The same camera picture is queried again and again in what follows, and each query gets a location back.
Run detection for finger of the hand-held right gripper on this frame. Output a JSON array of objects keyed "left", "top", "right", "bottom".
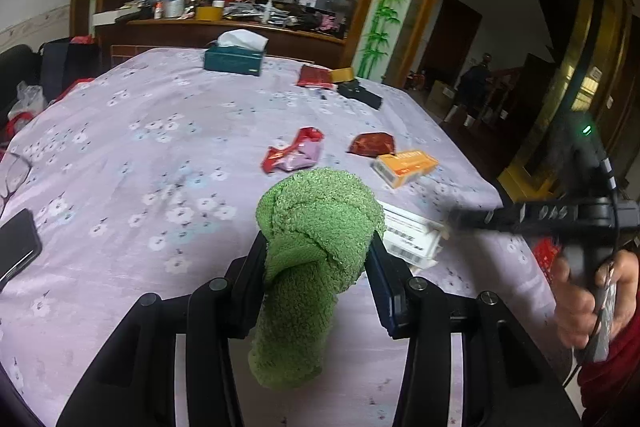
[{"left": 447, "top": 201, "right": 524, "bottom": 233}]

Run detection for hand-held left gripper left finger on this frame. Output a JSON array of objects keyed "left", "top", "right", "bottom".
[{"left": 57, "top": 232, "right": 271, "bottom": 427}]

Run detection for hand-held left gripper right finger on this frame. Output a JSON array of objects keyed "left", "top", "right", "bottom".
[{"left": 364, "top": 237, "right": 581, "bottom": 427}]

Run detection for green towel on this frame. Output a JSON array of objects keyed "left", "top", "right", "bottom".
[{"left": 248, "top": 167, "right": 386, "bottom": 391}]

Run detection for person's right forearm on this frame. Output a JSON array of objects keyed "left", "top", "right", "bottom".
[{"left": 575, "top": 317, "right": 640, "bottom": 427}]

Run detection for person's right hand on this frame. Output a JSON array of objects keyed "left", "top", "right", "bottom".
[{"left": 552, "top": 249, "right": 640, "bottom": 351}]

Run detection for flat white medicine box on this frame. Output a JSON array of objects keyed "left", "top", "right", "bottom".
[{"left": 377, "top": 200, "right": 446, "bottom": 241}]

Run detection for wooden staircase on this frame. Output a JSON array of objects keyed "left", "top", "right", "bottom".
[{"left": 444, "top": 51, "right": 561, "bottom": 163}]

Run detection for orange medicine box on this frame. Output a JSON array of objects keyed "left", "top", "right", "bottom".
[{"left": 372, "top": 150, "right": 440, "bottom": 189}]

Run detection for cardboard box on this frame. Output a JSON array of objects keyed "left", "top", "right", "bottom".
[{"left": 427, "top": 80, "right": 459, "bottom": 118}]

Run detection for dark red snack wrapper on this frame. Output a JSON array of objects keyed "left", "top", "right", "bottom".
[{"left": 348, "top": 132, "right": 395, "bottom": 158}]

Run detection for red and pink wrapper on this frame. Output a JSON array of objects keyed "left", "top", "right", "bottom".
[{"left": 260, "top": 127, "right": 325, "bottom": 173}]

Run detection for black device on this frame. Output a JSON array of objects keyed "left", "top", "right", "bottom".
[{"left": 336, "top": 80, "right": 384, "bottom": 110}]

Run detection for dark wooden door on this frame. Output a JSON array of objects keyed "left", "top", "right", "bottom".
[{"left": 424, "top": 0, "right": 484, "bottom": 83}]

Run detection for flat red packet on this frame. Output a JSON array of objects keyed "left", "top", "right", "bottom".
[{"left": 296, "top": 64, "right": 336, "bottom": 89}]

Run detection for teal tissue box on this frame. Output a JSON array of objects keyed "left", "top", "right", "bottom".
[{"left": 203, "top": 29, "right": 268, "bottom": 77}]

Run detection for black smartphone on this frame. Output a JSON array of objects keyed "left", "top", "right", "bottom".
[{"left": 0, "top": 209, "right": 43, "bottom": 283}]

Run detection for eyeglasses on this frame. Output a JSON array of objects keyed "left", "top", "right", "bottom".
[{"left": 0, "top": 151, "right": 34, "bottom": 208}]

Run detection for wooden sideboard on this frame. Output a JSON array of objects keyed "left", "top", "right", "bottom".
[{"left": 94, "top": 17, "right": 349, "bottom": 68}]

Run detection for clear plastic bag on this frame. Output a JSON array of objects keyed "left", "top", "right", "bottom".
[{"left": 7, "top": 81, "right": 49, "bottom": 128}]

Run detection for black bag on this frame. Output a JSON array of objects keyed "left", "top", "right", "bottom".
[{"left": 39, "top": 37, "right": 101, "bottom": 103}]

